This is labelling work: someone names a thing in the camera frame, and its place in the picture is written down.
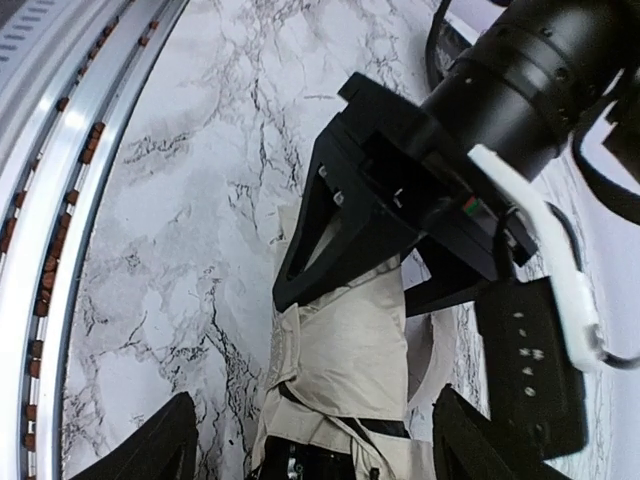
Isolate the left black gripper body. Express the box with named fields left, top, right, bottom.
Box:
left=319, top=71, right=539, bottom=281

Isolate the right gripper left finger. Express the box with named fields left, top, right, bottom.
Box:
left=73, top=392, right=198, bottom=480

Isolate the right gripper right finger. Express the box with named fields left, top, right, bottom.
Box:
left=433, top=387, right=565, bottom=480

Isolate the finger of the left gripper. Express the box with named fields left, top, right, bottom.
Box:
left=404, top=237, right=497, bottom=317
left=272, top=134, right=425, bottom=312

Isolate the beige and black folding umbrella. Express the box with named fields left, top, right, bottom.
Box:
left=247, top=204, right=461, bottom=480

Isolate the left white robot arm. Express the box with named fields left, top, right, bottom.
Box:
left=273, top=1, right=639, bottom=315

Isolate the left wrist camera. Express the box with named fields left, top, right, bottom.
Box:
left=467, top=143, right=609, bottom=461

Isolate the aluminium front rail frame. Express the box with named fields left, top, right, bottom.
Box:
left=1, top=1, right=185, bottom=479

